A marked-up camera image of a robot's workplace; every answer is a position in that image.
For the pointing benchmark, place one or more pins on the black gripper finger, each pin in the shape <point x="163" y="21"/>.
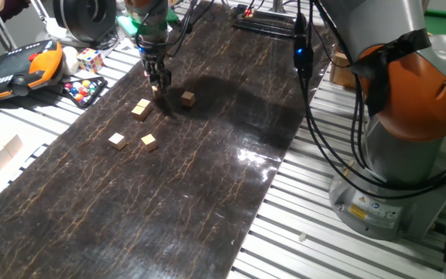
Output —
<point x="165" y="83"/>
<point x="151" y="74"/>

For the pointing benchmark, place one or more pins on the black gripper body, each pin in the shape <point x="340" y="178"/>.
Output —
<point x="153" y="50"/>

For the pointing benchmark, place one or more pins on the small wooden cube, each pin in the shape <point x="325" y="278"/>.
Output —
<point x="139" y="112"/>
<point x="145" y="103"/>
<point x="187" y="98"/>
<point x="117" y="141"/>
<point x="154" y="92"/>
<point x="149" y="142"/>

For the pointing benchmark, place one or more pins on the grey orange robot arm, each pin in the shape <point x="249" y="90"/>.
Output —
<point x="401" y="162"/>

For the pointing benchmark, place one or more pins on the rubik's cube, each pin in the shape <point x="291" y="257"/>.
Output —
<point x="90" y="60"/>

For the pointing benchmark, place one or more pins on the black triangular ball tray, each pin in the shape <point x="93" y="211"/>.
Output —
<point x="79" y="91"/>

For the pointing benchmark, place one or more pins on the black filament spool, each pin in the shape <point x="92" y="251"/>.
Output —
<point x="68" y="19"/>

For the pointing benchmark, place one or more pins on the small board with red light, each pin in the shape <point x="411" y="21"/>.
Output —
<point x="248" y="12"/>

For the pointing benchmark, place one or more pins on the thin grey tripod leg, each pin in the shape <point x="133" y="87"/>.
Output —
<point x="37" y="17"/>

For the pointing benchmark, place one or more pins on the black adapter with blue light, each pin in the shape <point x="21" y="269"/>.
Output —
<point x="302" y="56"/>

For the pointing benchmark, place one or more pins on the orange black teach pendant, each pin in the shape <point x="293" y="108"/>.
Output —
<point x="10" y="73"/>

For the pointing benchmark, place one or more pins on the large wooden block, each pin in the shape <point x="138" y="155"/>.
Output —
<point x="0" y="159"/>
<point x="14" y="145"/>

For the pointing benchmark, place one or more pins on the light wooden block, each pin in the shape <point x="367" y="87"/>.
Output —
<point x="341" y="71"/>

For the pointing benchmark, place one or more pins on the small white scrap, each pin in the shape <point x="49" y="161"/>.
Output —
<point x="302" y="236"/>

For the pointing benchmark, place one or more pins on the green felt toy table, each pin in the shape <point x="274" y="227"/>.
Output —
<point x="443" y="23"/>

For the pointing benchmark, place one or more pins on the black rectangular tray frame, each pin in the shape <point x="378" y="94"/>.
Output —
<point x="269" y="29"/>

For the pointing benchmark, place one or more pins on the aluminium frame pole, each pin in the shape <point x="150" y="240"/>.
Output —
<point x="277" y="4"/>

